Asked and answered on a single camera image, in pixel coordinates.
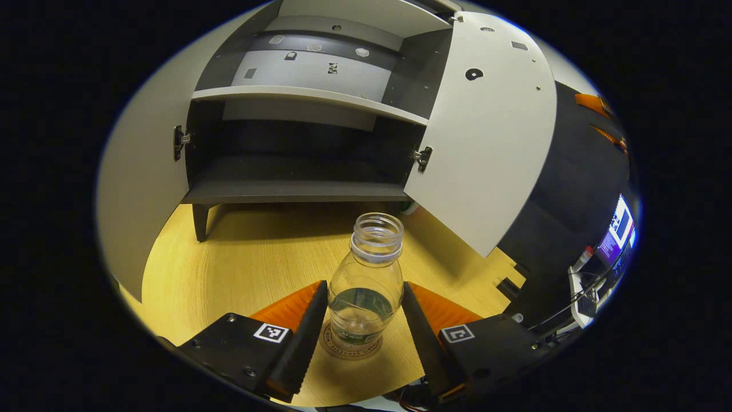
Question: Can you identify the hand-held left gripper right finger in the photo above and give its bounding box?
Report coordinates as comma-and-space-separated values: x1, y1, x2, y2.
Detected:
403, 282, 558, 401

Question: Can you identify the clear plastic bottle green label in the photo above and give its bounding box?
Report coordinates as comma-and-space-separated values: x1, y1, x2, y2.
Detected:
327, 212, 405, 351

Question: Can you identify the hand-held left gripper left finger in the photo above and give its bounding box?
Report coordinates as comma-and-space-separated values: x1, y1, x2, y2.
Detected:
177, 280, 329, 404

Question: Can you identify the white and grey cabinet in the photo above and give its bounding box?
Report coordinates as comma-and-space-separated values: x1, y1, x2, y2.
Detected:
183, 0, 465, 244

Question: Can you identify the round brown coaster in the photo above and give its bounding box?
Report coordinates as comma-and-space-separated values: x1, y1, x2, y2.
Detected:
319, 320, 383, 361

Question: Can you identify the computer monitor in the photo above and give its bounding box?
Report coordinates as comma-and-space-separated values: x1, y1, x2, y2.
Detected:
596, 193, 636, 265

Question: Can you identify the white cabinet shelf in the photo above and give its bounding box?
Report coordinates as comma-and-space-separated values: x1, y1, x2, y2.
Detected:
279, 0, 453, 38
192, 86, 429, 126

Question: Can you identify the white cabinet door cat sticker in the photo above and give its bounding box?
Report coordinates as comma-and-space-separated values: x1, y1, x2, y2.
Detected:
404, 10, 558, 258

